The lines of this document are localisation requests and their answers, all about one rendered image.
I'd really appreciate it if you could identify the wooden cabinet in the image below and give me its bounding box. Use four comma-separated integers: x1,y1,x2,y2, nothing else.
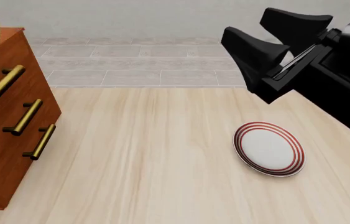
0,27,63,211

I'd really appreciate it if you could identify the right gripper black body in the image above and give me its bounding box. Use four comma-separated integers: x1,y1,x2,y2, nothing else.
260,27,344,105

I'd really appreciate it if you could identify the brass drawer handle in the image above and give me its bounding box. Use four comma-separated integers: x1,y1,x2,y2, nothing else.
22,123,57,161
2,98,44,137
0,64,27,103

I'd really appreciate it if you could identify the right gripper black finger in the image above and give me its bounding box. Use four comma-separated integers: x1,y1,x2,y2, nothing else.
259,7,334,47
220,26,292,95

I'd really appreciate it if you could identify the white plate with red rings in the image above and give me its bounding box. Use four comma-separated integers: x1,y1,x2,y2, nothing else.
232,121,307,178

